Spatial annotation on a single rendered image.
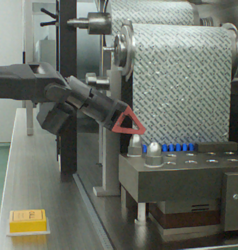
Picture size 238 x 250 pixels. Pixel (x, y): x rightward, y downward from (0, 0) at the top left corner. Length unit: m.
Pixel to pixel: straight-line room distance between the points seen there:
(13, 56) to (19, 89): 5.64
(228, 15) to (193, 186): 0.60
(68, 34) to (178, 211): 0.65
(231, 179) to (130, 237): 0.22
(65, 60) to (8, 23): 5.27
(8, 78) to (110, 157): 0.35
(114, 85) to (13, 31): 5.53
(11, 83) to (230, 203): 0.47
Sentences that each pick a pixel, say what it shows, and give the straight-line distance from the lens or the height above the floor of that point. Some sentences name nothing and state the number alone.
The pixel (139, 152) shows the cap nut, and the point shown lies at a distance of 0.88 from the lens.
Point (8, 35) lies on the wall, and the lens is 6.49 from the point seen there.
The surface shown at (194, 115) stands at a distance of 0.99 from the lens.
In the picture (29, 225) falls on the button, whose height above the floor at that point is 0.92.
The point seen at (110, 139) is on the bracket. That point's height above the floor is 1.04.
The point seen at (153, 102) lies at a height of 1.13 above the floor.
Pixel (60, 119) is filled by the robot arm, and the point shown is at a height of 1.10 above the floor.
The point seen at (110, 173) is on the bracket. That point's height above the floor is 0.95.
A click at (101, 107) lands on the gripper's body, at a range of 0.90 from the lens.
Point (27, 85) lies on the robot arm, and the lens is 0.83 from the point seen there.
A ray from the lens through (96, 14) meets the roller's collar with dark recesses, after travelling 1.23.
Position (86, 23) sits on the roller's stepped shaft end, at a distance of 1.23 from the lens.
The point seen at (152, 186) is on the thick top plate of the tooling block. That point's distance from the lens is 0.78.
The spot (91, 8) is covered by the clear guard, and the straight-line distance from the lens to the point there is 1.99.
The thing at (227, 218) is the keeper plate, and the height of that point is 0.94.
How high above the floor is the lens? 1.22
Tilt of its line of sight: 8 degrees down
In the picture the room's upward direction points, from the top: 1 degrees clockwise
